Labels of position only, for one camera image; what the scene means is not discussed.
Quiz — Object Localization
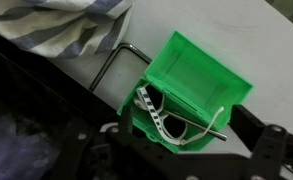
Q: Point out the black wire television foot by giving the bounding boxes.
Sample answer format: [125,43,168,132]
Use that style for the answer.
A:
[88,42,153,93]

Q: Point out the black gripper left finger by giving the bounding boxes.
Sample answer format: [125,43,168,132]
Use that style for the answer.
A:
[49,105,144,180]

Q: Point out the white TV stand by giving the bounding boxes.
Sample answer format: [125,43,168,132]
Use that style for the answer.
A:
[47,0,293,180]

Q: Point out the green plastic lunch box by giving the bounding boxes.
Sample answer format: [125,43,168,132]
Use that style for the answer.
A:
[116,29,254,155]

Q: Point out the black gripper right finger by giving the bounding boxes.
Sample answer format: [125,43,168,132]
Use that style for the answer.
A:
[230,104,289,180]

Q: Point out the white sunglasses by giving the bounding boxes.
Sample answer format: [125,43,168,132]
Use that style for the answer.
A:
[133,83,226,147]

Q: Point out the grey white striped cloth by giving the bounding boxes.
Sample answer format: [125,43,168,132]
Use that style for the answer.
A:
[0,0,136,61]

